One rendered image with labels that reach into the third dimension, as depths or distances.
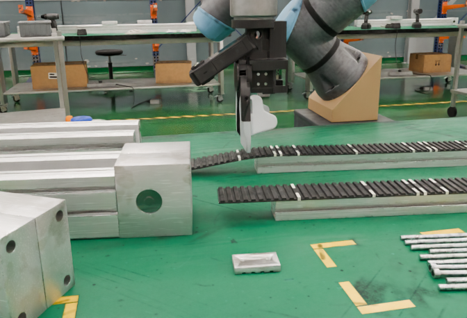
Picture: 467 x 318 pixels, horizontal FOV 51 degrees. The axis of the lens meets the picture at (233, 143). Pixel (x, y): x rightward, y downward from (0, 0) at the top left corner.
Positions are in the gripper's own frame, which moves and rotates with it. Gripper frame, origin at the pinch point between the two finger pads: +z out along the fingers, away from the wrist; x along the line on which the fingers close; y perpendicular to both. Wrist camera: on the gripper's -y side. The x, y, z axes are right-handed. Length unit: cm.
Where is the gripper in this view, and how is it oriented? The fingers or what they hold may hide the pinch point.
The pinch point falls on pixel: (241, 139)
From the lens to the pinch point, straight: 82.8
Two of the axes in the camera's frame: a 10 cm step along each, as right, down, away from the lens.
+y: 10.0, -0.3, 0.7
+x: -0.8, -2.7, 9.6
